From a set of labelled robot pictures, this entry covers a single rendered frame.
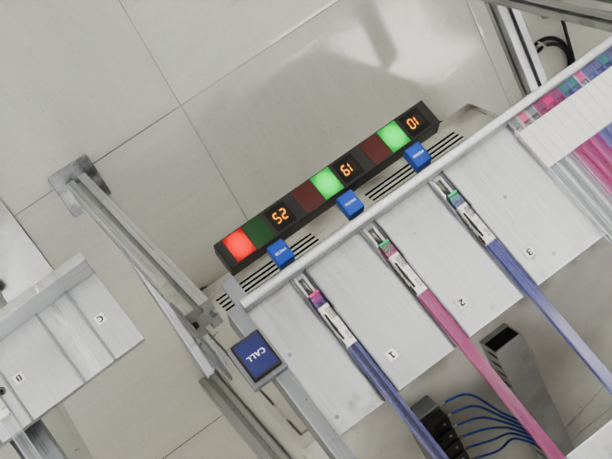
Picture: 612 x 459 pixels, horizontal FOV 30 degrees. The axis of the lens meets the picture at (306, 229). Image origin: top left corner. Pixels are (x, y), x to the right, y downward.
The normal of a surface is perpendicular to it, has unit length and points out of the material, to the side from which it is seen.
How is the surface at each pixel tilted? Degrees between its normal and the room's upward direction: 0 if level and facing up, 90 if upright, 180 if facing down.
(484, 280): 45
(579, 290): 0
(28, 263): 0
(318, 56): 0
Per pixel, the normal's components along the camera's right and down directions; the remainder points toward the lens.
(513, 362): 0.42, 0.30
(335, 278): 0.00, -0.33
